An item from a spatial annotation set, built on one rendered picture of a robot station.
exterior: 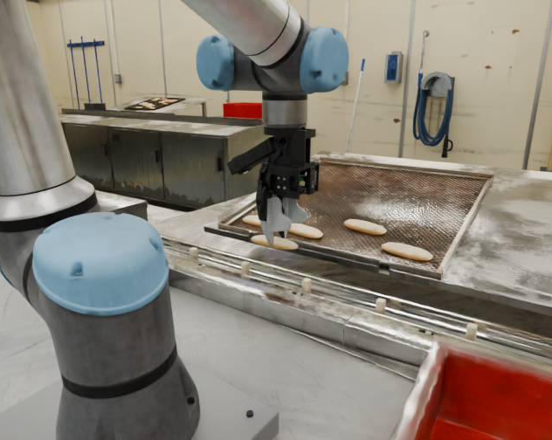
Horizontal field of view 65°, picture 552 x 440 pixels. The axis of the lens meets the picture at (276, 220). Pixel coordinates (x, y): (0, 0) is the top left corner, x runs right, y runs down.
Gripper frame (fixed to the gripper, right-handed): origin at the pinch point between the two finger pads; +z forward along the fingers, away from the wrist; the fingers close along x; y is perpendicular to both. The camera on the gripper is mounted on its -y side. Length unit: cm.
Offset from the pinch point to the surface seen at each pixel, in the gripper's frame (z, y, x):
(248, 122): 8, -194, 249
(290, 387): 11.9, 17.1, -21.7
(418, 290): 12.0, 23.1, 16.6
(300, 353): 11.9, 14.4, -14.2
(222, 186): 56, -187, 203
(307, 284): 7.5, 7.9, -1.2
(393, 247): 3.3, 18.1, 14.3
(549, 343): 8.1, 45.3, 2.4
